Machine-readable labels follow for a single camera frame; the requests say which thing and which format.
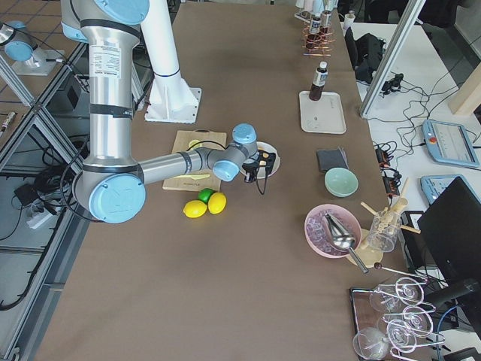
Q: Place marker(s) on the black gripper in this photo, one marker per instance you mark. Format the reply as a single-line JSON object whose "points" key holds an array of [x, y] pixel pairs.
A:
{"points": [[251, 168]]}

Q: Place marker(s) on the white round plate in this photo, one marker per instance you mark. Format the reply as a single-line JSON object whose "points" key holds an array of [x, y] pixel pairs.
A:
{"points": [[270, 149]]}

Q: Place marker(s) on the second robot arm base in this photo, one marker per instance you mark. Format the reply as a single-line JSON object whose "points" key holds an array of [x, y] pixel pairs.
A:
{"points": [[28, 56]]}

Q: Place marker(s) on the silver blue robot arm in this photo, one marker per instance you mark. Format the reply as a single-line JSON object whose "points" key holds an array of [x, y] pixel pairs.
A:
{"points": [[112, 184]]}

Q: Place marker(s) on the cream rabbit tray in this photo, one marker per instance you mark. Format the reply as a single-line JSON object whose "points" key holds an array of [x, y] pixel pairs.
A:
{"points": [[323, 116]]}

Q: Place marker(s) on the dark tea bottle on tray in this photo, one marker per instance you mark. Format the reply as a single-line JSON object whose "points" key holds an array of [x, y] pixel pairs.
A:
{"points": [[319, 79]]}

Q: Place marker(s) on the dark glass tray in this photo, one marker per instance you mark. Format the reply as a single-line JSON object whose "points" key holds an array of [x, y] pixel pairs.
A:
{"points": [[363, 313]]}

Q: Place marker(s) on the wooden cutting board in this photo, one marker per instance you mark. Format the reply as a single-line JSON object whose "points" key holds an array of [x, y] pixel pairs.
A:
{"points": [[215, 140]]}

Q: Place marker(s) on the upper whole lemon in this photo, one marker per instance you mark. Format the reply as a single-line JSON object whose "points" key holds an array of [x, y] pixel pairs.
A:
{"points": [[217, 203]]}

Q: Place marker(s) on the whole lemon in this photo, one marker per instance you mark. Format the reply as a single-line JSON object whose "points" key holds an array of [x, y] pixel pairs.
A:
{"points": [[217, 203], [194, 209]]}

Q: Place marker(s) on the green lime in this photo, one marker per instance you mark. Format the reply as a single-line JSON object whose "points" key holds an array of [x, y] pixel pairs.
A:
{"points": [[205, 194]]}

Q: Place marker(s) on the lemon half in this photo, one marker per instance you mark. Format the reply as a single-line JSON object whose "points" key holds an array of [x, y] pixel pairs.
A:
{"points": [[194, 144]]}

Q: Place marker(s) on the lower whole lemon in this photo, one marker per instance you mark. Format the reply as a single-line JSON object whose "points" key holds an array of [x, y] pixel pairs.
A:
{"points": [[194, 209]]}

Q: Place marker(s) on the yellow plastic knife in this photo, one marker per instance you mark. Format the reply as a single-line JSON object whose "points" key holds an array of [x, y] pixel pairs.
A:
{"points": [[193, 176]]}

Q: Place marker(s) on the folded grey cloth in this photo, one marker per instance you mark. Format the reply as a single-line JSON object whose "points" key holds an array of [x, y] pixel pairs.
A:
{"points": [[334, 158]]}

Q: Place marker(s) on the green ceramic bowl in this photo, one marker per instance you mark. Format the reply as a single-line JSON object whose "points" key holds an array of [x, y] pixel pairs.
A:
{"points": [[341, 182]]}

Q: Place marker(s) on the pink bowl with ice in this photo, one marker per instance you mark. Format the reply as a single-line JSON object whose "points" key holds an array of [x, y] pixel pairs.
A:
{"points": [[318, 236]]}

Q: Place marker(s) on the metal ice scoop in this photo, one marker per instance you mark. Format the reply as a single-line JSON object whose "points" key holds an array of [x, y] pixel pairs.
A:
{"points": [[343, 240]]}

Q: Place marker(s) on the round wooden stand base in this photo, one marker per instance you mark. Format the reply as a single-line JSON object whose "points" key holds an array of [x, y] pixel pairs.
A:
{"points": [[366, 253]]}

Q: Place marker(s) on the clear glass pitcher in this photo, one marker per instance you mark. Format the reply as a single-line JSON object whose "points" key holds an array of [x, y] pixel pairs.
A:
{"points": [[384, 230]]}

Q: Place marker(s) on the dark bottle in rack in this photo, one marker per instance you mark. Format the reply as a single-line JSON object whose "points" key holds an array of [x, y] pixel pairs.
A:
{"points": [[315, 24]]}

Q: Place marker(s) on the wooden cup tree stand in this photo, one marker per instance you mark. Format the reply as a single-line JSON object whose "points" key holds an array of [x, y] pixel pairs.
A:
{"points": [[399, 206]]}

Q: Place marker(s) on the black bag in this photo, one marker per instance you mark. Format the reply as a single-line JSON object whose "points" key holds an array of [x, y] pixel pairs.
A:
{"points": [[365, 54]]}

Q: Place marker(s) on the blue teach pendant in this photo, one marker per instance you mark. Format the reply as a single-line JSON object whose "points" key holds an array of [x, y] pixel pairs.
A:
{"points": [[433, 185], [449, 143]]}

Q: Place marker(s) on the wine glass rear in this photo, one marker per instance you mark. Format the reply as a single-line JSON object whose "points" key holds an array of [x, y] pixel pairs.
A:
{"points": [[394, 297]]}

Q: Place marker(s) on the wine glass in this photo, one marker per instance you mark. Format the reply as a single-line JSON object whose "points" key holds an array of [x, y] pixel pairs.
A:
{"points": [[408, 330], [394, 297], [370, 343]]}

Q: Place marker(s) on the black monitor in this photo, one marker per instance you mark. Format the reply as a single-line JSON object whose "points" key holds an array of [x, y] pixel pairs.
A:
{"points": [[451, 230]]}

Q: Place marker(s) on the wine glass front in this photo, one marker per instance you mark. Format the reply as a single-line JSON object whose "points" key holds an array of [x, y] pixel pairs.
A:
{"points": [[370, 343]]}

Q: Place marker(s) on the white power strip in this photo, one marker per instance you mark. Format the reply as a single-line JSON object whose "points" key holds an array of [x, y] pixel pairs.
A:
{"points": [[39, 216]]}

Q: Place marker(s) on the wine glass middle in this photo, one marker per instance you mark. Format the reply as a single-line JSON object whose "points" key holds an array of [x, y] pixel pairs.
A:
{"points": [[408, 330]]}

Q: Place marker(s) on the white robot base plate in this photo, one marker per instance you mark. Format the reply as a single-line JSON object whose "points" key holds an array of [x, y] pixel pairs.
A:
{"points": [[164, 111]]}

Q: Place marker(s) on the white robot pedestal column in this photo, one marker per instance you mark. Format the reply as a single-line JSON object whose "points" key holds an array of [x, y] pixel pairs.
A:
{"points": [[159, 39]]}

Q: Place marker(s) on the copper wire bottle rack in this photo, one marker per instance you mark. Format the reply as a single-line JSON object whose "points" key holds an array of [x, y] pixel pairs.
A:
{"points": [[317, 44]]}

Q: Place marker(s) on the aluminium frame post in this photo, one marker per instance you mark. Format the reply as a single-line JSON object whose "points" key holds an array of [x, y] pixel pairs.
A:
{"points": [[401, 32]]}

